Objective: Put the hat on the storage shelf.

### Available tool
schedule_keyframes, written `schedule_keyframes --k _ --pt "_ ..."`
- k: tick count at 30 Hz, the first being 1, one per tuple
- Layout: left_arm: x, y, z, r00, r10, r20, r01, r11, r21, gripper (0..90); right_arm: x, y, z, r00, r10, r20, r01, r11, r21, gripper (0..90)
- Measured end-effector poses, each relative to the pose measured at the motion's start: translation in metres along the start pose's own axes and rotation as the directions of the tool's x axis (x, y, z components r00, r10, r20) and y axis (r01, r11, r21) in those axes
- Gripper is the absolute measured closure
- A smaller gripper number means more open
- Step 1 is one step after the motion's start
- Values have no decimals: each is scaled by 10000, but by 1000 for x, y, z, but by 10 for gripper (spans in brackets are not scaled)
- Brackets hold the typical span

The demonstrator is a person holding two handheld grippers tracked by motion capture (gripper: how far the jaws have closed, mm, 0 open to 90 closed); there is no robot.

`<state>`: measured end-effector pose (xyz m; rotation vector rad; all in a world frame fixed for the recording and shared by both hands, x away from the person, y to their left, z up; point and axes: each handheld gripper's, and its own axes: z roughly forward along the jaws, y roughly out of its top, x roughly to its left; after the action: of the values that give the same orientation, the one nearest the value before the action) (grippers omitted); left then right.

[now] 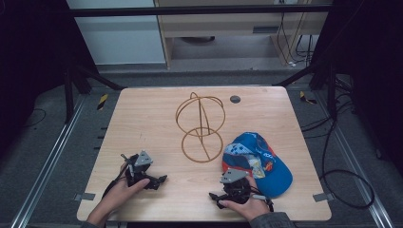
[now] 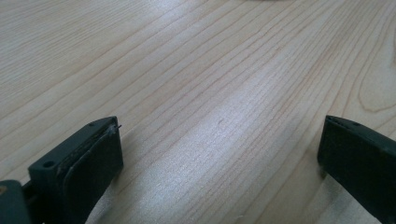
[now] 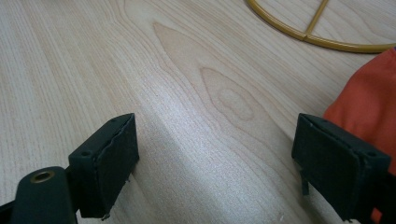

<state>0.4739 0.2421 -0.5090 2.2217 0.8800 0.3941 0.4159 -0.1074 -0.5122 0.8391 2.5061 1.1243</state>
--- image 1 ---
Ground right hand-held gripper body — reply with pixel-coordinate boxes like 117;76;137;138
219;168;255;205

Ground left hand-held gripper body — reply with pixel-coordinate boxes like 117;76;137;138
120;150;160;191

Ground blue baseball cap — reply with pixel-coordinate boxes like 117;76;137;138
221;131;294;200

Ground person's right hand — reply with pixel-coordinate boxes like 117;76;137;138
218;175;271;223

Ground person's left hand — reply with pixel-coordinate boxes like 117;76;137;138
94;178;151;220

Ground yellow black striped tape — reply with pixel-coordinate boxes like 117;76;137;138
96;93;109;111
298;90;317;105

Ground black metal stand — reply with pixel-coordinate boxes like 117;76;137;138
63;61;126;125
273;60;338;120

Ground white cabinet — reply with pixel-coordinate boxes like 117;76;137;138
66;0;167;67

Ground dark curtain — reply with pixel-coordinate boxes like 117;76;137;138
312;0;403;179
0;0;100;160

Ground light wooden desk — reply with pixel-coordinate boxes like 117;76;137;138
153;0;335;69

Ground right gripper cable with plug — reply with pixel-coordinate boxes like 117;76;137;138
251;186;276;213

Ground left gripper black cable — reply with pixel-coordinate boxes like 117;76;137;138
102;162;128;199

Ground wooden wire hat stand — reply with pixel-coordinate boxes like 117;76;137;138
175;91;227;164

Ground grey table bracket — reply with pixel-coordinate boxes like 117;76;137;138
73;192;97;202
312;192;336;203

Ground aluminium floor rail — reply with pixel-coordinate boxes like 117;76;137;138
313;89;395;228
9;94;88;228

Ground thin black floor cable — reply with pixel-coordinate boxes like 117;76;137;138
22;107;48;129

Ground black looped floor cable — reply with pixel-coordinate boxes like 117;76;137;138
299;104;375;211

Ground hanging desk cables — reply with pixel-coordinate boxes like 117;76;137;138
276;11;316;68

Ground black horizontal frame bar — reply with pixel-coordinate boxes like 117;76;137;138
67;4;334;18

